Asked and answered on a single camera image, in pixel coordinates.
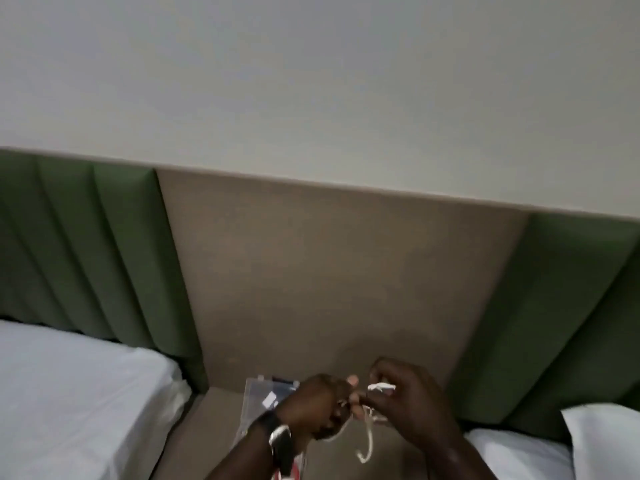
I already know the person's right hand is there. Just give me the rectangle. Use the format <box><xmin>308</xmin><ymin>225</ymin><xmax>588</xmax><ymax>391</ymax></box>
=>
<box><xmin>349</xmin><ymin>358</ymin><xmax>467</xmax><ymax>453</ymax></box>

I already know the person's left hand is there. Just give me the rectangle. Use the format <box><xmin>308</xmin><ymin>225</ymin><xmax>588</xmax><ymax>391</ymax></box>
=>
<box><xmin>275</xmin><ymin>374</ymin><xmax>360</xmax><ymax>443</ymax></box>

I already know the white cord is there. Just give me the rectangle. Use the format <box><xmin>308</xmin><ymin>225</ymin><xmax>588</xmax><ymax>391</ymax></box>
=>
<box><xmin>340</xmin><ymin>382</ymin><xmax>399</xmax><ymax>464</ymax></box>

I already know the person's right forearm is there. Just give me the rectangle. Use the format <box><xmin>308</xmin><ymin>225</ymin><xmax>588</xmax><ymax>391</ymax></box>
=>
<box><xmin>425</xmin><ymin>429</ymin><xmax>501</xmax><ymax>480</ymax></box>

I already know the person's left forearm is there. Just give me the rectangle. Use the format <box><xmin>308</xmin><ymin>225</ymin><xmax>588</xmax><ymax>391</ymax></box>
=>
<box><xmin>205</xmin><ymin>424</ymin><xmax>281</xmax><ymax>480</ymax></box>

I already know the black wristwatch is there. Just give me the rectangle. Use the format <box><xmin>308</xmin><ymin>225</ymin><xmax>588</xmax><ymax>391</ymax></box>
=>
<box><xmin>249</xmin><ymin>410</ymin><xmax>297</xmax><ymax>478</ymax></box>

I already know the clear plastic package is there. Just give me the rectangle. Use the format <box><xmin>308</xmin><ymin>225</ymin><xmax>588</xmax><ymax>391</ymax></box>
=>
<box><xmin>232</xmin><ymin>376</ymin><xmax>302</xmax><ymax>446</ymax></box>

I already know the red and white packet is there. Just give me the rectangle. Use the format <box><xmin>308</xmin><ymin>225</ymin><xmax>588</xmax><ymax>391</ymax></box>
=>
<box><xmin>272</xmin><ymin>454</ymin><xmax>307</xmax><ymax>480</ymax></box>

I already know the brown nightstand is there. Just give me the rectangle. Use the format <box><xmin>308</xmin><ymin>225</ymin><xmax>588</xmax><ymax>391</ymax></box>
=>
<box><xmin>150</xmin><ymin>387</ymin><xmax>472</xmax><ymax>480</ymax></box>

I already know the bed with white sheet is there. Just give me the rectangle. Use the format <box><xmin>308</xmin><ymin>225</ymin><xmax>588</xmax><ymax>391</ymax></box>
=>
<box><xmin>462</xmin><ymin>427</ymin><xmax>576</xmax><ymax>480</ymax></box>
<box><xmin>0</xmin><ymin>319</ymin><xmax>194</xmax><ymax>480</ymax></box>

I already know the green padded headboard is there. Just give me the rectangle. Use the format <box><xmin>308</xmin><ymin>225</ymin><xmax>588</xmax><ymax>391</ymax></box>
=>
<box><xmin>0</xmin><ymin>147</ymin><xmax>209</xmax><ymax>394</ymax></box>
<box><xmin>447</xmin><ymin>212</ymin><xmax>640</xmax><ymax>441</ymax></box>

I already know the white pillow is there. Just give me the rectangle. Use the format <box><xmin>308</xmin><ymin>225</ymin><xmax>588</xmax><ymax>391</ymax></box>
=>
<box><xmin>559</xmin><ymin>403</ymin><xmax>640</xmax><ymax>480</ymax></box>

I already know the brown upholstered wall panel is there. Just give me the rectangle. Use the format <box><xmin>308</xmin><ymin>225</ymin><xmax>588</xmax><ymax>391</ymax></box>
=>
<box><xmin>155</xmin><ymin>167</ymin><xmax>531</xmax><ymax>396</ymax></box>

